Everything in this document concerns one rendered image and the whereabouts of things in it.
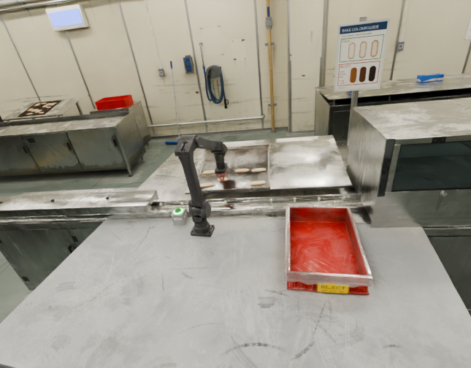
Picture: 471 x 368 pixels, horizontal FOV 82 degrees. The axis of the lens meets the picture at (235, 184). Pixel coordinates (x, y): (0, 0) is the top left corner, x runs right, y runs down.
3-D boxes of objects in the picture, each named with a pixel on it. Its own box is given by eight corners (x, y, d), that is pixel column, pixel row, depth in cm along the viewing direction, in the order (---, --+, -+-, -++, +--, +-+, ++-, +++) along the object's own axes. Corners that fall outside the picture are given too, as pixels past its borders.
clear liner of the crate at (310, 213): (284, 291, 110) (283, 275, 105) (285, 218, 151) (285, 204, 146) (372, 297, 103) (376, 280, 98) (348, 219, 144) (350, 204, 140)
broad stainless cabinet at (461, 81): (323, 182, 335) (328, 99, 284) (312, 150, 424) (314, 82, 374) (499, 175, 307) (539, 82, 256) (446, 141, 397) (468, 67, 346)
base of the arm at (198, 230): (190, 235, 148) (210, 236, 145) (187, 224, 144) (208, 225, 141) (195, 225, 156) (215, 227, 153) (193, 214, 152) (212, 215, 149)
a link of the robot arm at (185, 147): (168, 146, 121) (188, 146, 119) (180, 133, 132) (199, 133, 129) (190, 219, 146) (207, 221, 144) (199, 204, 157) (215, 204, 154)
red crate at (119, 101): (96, 110, 447) (93, 102, 440) (106, 104, 478) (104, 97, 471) (125, 106, 443) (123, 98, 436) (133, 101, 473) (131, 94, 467)
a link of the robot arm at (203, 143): (177, 147, 130) (198, 147, 127) (177, 134, 129) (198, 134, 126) (210, 150, 171) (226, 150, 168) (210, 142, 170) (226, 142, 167)
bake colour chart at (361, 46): (333, 92, 206) (338, 24, 184) (333, 92, 207) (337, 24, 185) (380, 88, 199) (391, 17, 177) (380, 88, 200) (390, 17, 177)
